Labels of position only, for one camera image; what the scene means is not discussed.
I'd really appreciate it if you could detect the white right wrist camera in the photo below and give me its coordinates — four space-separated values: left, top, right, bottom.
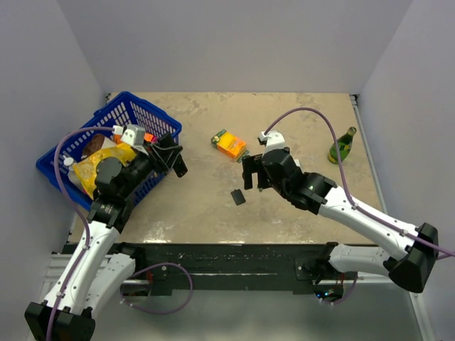
257 130 286 153

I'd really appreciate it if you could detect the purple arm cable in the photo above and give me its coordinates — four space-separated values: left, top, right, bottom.
264 107 455 259
45 126 118 341

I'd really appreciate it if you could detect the brown white package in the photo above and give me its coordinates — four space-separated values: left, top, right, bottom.
81 134 117 160

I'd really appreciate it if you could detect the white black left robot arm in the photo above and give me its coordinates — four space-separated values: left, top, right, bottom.
24 128 187 340

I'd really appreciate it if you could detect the orange yellow battery pack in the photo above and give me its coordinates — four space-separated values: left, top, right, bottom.
210 129 249 162

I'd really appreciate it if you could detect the black battery cover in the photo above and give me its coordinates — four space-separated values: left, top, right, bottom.
230 189 246 205

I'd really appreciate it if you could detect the white plastic bottle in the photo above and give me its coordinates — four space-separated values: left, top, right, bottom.
63 156 86 194

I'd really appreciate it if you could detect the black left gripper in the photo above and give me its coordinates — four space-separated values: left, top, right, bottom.
119 139 182 197

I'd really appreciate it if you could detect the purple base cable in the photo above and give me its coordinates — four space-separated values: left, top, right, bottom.
119 262 194 315
318 271 358 306

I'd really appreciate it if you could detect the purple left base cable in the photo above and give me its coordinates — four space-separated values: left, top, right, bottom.
119 262 194 315

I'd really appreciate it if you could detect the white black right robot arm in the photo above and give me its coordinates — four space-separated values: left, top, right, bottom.
242 148 439 293

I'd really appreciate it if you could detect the blue plastic basket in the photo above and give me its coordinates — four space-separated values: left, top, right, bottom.
36 91 182 210

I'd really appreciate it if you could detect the yellow chips bag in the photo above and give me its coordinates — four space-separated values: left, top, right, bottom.
74 143 136 200

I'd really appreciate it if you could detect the aluminium frame rail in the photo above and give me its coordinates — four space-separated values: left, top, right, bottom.
44 243 114 285

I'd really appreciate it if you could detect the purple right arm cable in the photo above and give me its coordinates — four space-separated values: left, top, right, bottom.
264 107 455 259

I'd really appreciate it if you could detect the orange carton box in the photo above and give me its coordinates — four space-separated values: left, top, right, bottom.
113 133 157 144

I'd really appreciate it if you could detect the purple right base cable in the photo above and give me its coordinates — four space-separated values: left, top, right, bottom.
318 271 358 306

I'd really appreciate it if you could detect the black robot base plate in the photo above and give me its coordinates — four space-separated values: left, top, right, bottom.
113 242 358 296

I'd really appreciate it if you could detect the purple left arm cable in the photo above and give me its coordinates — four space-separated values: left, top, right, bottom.
45 126 118 341

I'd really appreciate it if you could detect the green glass bottle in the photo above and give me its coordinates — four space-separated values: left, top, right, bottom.
328 126 357 164

